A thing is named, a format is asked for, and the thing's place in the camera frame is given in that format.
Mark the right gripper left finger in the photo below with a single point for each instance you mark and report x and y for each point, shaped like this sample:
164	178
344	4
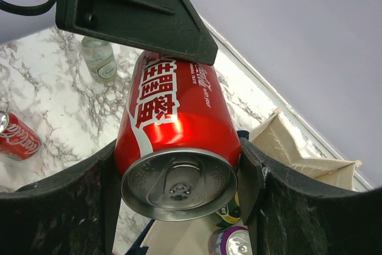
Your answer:
74	211

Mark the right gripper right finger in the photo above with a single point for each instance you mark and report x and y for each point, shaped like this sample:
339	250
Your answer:
287	212

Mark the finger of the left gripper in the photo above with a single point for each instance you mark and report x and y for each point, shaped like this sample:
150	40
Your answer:
171	27

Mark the green glass bottle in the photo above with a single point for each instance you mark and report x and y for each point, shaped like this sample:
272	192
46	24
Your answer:
229	214

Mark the purple soda can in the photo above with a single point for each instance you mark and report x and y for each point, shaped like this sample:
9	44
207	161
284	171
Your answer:
230	241

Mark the beige canvas bag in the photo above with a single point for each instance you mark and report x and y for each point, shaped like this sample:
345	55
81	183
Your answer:
298	153

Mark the red soda can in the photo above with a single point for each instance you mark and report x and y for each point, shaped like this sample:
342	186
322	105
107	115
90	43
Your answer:
162	85
17	140

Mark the clear bottle rear left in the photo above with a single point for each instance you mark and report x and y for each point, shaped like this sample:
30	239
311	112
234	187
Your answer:
99	59

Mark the red soda can front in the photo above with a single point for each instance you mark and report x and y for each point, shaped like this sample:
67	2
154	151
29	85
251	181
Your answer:
17	140

